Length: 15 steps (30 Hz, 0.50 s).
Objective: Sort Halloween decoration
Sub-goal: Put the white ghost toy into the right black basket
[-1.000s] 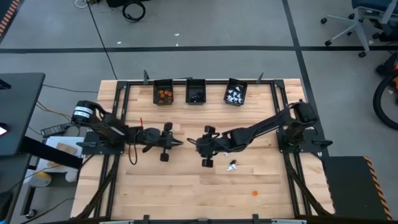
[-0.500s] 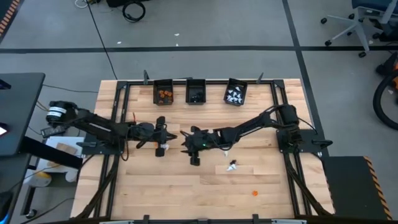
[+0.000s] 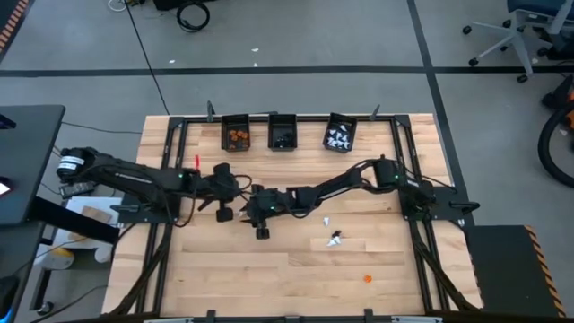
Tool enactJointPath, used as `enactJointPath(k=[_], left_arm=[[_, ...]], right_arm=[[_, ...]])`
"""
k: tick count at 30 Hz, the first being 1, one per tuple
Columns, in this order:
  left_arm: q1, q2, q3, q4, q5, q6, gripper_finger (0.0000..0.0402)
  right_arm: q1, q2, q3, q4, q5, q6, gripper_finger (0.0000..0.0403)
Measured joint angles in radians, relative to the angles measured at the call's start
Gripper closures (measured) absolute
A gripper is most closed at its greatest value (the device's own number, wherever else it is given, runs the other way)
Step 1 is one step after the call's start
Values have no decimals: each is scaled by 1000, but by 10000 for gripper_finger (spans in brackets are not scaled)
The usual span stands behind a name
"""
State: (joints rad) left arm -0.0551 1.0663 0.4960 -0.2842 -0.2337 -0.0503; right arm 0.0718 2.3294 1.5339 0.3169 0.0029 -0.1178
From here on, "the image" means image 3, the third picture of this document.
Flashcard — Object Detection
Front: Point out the white round container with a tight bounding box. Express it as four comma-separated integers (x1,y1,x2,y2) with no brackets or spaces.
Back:
92,244,113,265

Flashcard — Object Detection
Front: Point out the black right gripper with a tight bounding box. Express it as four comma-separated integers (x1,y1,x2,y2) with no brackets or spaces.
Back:
239,183,288,240

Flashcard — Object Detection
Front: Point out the black floor cable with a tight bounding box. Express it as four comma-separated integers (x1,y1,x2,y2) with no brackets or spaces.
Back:
124,2,170,116
60,120,144,135

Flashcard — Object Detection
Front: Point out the black aluminium table frame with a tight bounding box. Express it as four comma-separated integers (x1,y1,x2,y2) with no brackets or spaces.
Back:
103,114,483,323

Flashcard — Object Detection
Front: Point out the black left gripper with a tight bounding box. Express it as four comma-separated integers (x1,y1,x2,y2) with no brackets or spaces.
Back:
196,162,241,223

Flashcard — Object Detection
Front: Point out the black equipment box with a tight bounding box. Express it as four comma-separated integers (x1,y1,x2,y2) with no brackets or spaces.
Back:
152,0,217,12

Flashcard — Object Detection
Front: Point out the black desk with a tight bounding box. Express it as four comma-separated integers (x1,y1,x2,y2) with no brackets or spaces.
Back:
0,104,67,227

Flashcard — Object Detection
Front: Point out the white yellow container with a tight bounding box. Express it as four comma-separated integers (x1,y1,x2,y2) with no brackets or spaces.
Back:
33,246,76,271

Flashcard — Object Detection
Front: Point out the black hose loop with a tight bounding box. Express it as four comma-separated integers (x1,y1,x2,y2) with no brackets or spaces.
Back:
536,100,574,189

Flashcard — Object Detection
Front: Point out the office chair white base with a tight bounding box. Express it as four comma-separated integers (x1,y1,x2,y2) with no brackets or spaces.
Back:
461,0,574,85

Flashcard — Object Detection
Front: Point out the black mat hazard stripe edge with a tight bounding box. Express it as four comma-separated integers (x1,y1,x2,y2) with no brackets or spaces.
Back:
0,0,31,57
463,223,569,319

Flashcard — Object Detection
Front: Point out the black power brick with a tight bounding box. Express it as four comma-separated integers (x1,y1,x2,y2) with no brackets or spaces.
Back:
58,181,96,200

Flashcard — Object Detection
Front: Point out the black plastic basket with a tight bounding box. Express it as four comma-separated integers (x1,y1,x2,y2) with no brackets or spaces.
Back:
321,111,359,154
220,113,251,153
267,113,299,152

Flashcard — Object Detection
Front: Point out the black orange machine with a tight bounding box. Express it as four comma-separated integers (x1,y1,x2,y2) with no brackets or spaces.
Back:
540,74,574,131

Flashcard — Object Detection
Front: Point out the black diagonal beam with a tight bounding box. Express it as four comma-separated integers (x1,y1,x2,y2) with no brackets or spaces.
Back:
27,196,121,246

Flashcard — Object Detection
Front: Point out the white cardboard box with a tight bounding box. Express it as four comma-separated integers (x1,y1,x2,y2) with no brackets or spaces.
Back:
52,196,125,251

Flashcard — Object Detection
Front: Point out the coiled black cable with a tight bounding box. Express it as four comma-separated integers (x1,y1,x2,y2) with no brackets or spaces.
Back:
175,0,212,33

